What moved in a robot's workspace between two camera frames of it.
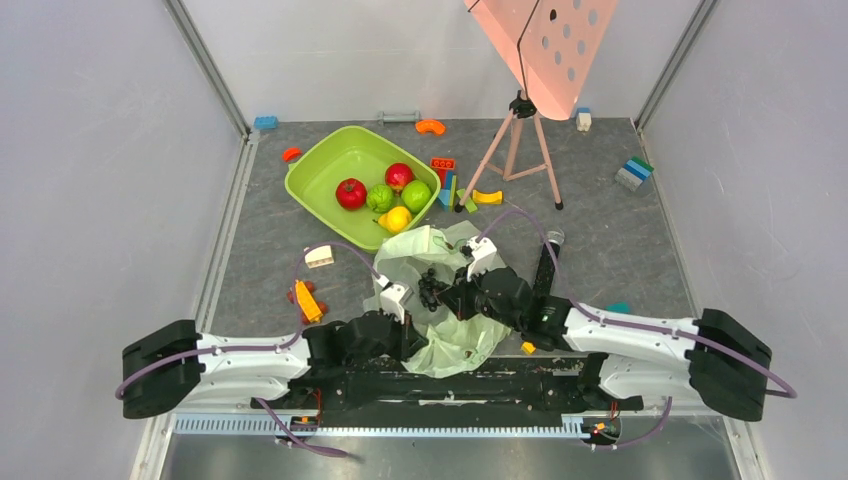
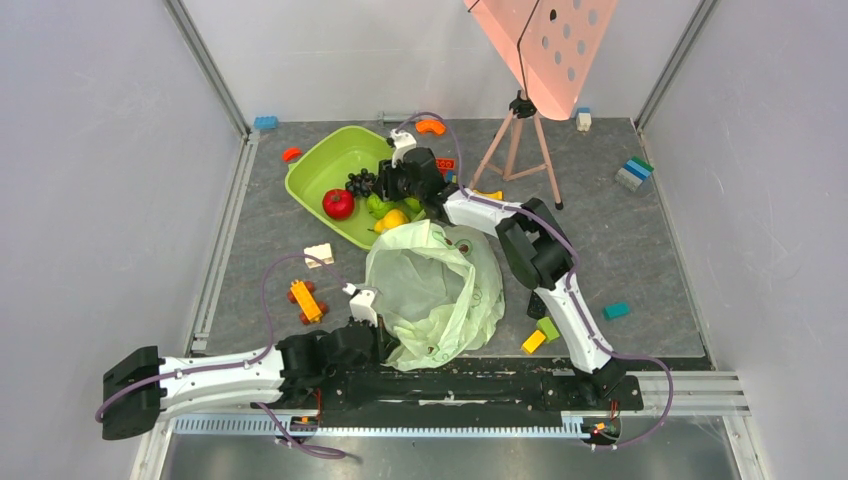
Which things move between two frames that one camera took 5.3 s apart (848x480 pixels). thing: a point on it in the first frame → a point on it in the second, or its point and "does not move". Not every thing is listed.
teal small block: [620, 306] does not move
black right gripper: [460, 296] → [390, 177]
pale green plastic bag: [455, 345] does not move
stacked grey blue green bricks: [633, 173] does not move
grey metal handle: [383, 118] does not move
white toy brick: [319, 256] does not move
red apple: [351, 194] → [338, 204]
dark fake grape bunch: [428, 287] → [362, 183]
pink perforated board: [549, 46] does not move
